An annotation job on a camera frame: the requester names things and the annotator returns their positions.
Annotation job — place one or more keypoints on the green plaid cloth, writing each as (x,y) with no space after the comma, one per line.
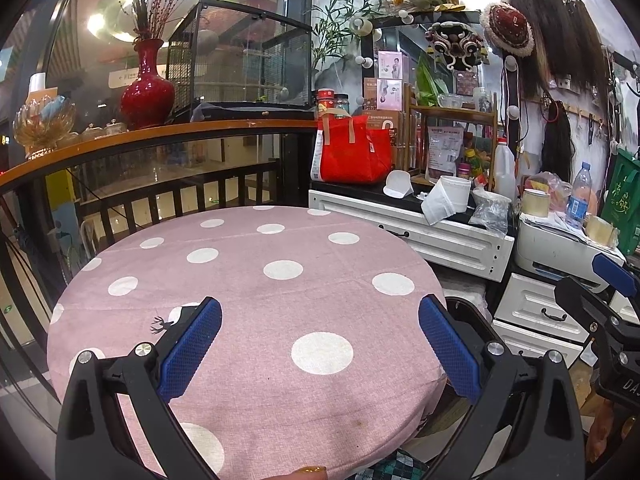
(390,467)

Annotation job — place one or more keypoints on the wooden shelf rack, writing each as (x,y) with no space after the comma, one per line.
(420,130)

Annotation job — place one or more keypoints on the small lidded teacup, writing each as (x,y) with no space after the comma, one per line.
(91,131)
(115,127)

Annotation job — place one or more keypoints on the white pink product box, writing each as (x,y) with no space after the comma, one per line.
(391,94)

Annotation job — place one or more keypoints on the toilet paper roll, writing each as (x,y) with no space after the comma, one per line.
(447,200)

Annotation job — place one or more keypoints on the orange cardboard box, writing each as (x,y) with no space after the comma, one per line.
(45,96)

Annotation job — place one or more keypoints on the pink small jar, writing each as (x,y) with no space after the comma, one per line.
(464,171)

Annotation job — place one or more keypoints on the green bamboo plant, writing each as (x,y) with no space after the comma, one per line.
(345,15)

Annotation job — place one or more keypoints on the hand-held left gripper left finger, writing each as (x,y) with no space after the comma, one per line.
(192,345)

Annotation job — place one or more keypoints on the white labelled pouch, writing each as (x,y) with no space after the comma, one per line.
(444,152)

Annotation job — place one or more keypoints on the pink plastic bag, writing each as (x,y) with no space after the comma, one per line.
(552,187)

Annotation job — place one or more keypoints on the brown cardboard box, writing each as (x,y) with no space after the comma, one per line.
(382,135)

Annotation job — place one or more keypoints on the white fluffy cloth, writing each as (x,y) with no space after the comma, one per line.
(467,292)

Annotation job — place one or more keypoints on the glass bowl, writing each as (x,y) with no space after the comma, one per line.
(450,101)

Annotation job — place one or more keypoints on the pink polka dot tablecloth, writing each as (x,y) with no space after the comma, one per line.
(300,300)

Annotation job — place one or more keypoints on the white low drawer unit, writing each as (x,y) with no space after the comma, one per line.
(530,305)

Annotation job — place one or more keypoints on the red canister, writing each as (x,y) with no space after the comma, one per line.
(326,102)

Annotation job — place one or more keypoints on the yellow board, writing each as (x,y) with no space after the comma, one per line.
(61,187)

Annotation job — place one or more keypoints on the ornate white black headdress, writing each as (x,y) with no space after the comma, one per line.
(455,45)

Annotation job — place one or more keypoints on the brown hair extensions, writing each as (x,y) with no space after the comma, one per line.
(555,40)

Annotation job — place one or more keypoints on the yellow green bottle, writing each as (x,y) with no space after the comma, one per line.
(477,160)

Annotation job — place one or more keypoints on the beige tape roll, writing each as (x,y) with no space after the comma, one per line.
(535,204)

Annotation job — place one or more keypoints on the red fringed round hat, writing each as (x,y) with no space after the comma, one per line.
(506,30)

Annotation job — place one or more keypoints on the glass terrarium cage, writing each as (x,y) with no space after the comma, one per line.
(240,60)

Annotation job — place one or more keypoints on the white plastic jug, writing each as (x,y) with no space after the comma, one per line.
(504,170)

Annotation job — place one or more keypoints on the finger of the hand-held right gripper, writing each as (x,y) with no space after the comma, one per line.
(580,302)
(615,275)

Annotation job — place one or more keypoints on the person's left hand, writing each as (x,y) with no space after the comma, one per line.
(311,474)

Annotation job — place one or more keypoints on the green tote bag gold print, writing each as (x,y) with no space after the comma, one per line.
(622,200)

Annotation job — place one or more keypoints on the person's right hand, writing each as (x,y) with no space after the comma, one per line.
(597,435)

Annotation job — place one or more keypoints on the golden lotus ornament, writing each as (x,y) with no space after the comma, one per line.
(44,127)

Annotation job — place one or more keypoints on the dark lid glass jar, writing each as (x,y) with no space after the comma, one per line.
(342,105)

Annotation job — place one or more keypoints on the white printer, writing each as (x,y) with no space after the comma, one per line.
(550,255)

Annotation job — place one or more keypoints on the red tote bag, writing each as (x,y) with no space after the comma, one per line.
(355,152)

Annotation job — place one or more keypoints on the green leaf bundle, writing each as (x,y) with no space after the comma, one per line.
(427,82)

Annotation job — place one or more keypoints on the water bottle blue label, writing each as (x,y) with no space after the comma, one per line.
(578,200)

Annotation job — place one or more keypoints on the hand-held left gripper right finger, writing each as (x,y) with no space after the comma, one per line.
(450,350)

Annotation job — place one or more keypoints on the wooden ledge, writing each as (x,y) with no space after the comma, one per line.
(150,137)

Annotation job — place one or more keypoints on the vanity mirror with bulbs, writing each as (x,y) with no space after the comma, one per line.
(400,35)

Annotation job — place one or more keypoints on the black slatted railing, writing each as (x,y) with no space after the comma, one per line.
(190,195)

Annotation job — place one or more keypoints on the clear plastic bag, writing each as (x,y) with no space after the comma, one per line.
(490,212)

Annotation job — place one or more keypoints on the red ceramic vase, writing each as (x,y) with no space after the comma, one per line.
(147,100)

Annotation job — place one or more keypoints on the printed glass mug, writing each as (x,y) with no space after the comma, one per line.
(482,100)

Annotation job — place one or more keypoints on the white dome lid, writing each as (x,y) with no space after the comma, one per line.
(398,183)

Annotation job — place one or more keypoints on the white drawer cabinet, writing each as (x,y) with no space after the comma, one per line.
(440,245)

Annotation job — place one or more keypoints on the black hanging wig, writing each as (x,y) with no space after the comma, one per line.
(557,145)

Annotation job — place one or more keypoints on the dried branch bouquet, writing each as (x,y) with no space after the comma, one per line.
(155,10)

